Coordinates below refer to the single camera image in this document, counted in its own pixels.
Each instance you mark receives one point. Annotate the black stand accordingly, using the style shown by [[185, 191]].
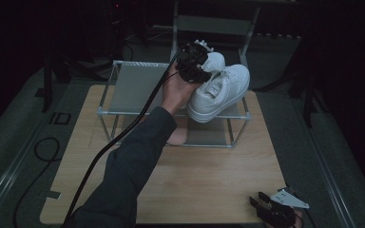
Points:
[[309, 101], [47, 85]]

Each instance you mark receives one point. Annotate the grey metal shoe rack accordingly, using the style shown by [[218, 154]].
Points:
[[133, 88]]

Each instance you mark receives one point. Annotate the person's right hand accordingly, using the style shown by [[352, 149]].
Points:
[[293, 221]]

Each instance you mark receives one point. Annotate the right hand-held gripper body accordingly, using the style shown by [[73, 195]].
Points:
[[277, 212]]

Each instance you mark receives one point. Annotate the white metal desk frame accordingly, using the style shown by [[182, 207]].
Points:
[[214, 25]]

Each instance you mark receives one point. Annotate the pink slipper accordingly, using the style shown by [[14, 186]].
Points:
[[179, 136]]

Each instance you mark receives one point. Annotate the person's left hand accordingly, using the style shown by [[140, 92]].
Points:
[[177, 93]]

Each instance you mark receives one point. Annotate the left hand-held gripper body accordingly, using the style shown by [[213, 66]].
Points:
[[190, 61]]

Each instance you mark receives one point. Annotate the white sneaker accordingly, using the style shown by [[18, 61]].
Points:
[[221, 95], [215, 61]]

